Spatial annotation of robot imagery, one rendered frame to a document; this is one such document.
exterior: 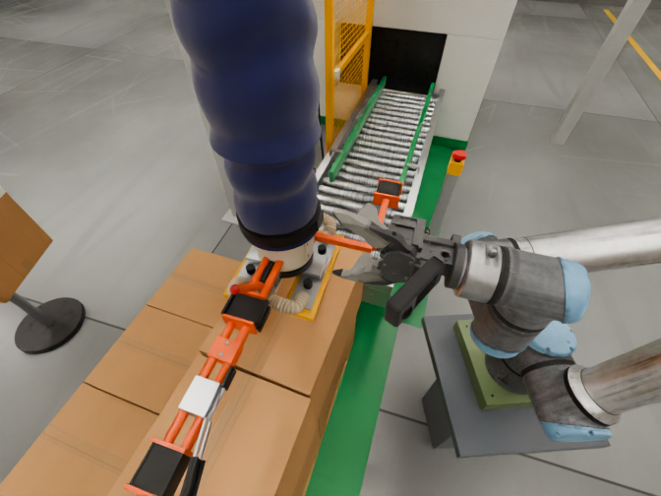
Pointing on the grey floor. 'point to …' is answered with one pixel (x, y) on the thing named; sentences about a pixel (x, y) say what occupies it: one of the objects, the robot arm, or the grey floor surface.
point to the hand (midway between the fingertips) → (330, 247)
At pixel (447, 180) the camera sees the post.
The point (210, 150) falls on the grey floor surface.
